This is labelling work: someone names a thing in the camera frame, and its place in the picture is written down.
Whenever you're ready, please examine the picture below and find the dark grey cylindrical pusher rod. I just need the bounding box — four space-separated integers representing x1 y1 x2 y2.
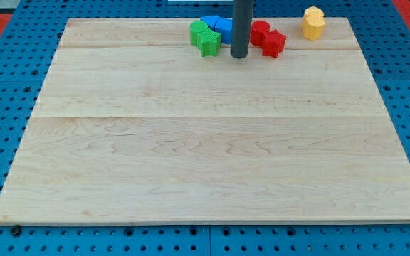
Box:
231 0 253 59

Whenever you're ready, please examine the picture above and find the red star block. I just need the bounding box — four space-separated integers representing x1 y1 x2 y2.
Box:
261 29 287 58

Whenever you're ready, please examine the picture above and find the green star block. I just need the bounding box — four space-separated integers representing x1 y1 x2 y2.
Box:
197 28 221 57

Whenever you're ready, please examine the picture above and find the yellow hexagon block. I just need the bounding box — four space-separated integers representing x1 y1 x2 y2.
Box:
302 16 325 41

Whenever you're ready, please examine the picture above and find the red cylinder block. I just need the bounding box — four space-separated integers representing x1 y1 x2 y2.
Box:
250 20 270 46

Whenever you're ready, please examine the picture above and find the blue cube block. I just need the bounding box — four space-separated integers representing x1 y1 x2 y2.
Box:
214 18 233 44

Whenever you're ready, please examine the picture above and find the blue triangle block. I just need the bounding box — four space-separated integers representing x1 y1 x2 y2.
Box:
200 15 220 31

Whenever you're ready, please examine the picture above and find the green cylinder block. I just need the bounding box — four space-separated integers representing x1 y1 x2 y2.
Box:
189 20 209 46

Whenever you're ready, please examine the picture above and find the yellow rounded block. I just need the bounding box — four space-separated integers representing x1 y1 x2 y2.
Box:
303 6 325 19

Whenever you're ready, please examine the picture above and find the light wooden board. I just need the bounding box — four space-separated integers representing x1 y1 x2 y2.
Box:
0 18 410 226

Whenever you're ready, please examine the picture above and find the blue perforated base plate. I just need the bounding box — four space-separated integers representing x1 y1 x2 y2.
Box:
0 0 410 255

